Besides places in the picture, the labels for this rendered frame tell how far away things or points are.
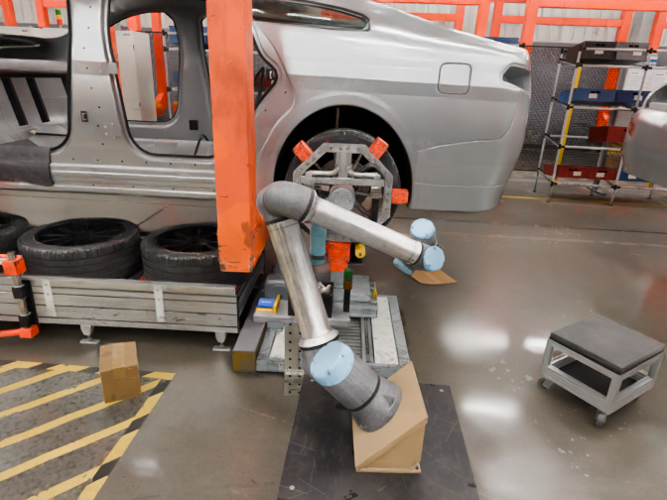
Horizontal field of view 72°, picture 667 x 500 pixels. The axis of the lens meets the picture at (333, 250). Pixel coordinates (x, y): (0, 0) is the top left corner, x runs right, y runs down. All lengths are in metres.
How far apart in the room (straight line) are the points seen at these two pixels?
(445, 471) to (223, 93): 1.70
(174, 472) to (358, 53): 2.13
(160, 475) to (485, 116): 2.30
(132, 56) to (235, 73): 4.87
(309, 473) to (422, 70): 1.99
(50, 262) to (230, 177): 1.22
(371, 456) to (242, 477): 0.63
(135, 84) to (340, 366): 5.91
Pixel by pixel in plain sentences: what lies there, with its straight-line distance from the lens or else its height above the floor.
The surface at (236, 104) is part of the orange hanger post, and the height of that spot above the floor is 1.32.
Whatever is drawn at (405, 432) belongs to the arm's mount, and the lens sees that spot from 1.50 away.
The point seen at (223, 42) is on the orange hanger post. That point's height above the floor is 1.57.
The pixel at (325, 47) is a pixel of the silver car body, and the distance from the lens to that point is 2.61.
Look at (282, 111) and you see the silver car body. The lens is 2.66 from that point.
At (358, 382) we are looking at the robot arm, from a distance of 1.51.
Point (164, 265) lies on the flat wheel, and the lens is 2.69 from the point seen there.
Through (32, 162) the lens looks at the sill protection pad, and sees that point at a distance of 3.23.
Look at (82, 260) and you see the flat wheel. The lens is 2.91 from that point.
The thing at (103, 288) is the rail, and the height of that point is 0.35.
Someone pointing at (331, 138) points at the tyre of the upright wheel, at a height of 1.14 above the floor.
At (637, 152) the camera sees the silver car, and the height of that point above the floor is 0.99.
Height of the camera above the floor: 1.45
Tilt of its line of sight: 21 degrees down
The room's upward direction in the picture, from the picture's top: 2 degrees clockwise
